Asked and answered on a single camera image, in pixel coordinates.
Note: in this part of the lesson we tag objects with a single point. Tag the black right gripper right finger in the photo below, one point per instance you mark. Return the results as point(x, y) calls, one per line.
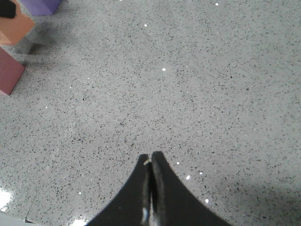
point(173, 203)

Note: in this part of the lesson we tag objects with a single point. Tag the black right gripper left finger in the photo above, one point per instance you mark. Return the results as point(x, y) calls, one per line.
point(131, 206)

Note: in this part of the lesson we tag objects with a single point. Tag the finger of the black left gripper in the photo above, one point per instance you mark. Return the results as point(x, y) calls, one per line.
point(7, 9)

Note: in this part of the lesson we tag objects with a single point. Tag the orange foam cube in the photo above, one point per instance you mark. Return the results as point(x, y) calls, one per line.
point(12, 30)

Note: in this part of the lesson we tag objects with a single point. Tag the purple foam cube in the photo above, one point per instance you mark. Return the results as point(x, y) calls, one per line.
point(41, 7)

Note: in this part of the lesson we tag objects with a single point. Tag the red foam cube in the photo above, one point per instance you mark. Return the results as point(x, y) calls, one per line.
point(10, 72)

